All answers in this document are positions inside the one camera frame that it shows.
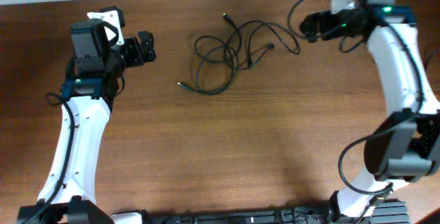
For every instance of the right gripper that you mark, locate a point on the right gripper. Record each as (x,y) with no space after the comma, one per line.
(325,18)

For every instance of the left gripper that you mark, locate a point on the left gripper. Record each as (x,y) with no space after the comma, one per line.
(138,50)

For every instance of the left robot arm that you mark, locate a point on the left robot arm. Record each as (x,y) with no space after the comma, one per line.
(93,79)

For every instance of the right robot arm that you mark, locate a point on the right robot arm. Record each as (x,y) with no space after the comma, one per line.
(405,147)

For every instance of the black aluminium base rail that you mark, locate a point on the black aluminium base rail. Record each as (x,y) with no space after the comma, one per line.
(275,215)

